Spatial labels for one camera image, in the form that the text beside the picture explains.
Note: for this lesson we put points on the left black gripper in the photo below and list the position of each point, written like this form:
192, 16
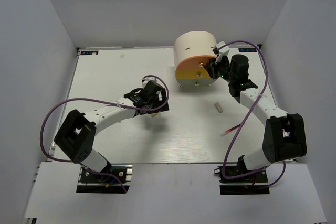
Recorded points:
163, 98

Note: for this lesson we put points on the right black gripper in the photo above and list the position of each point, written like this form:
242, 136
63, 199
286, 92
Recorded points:
212, 67

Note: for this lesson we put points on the orange top drawer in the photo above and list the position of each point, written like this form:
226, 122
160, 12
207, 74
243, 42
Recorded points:
194, 62

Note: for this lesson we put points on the yellow drawer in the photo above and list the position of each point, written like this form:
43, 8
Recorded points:
191, 74

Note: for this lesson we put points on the red ink pen refill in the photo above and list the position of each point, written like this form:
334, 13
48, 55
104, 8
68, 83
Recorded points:
229, 130

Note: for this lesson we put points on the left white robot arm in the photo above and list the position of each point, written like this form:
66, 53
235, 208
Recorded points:
79, 129

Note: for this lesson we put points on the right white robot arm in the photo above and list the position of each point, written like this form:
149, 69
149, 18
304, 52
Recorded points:
284, 136

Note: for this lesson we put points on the grey-green bottom drawer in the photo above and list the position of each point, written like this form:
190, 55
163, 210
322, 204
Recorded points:
195, 82

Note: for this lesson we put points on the round beige drawer organizer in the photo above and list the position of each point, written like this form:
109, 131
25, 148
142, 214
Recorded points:
193, 43

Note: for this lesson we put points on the right blue table label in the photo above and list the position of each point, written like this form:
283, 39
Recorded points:
247, 50

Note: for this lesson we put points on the blue table label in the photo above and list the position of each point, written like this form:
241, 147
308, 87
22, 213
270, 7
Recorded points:
247, 50
89, 52

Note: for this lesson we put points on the grey eraser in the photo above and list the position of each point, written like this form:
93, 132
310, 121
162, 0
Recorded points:
218, 107

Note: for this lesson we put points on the left blue table label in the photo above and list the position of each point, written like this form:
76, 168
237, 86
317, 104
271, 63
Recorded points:
89, 52

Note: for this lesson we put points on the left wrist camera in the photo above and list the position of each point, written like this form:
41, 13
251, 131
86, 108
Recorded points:
145, 80

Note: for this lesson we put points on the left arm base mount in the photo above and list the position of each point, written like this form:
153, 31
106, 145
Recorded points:
92, 183

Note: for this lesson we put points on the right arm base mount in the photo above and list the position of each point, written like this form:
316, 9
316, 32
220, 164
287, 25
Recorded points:
255, 184

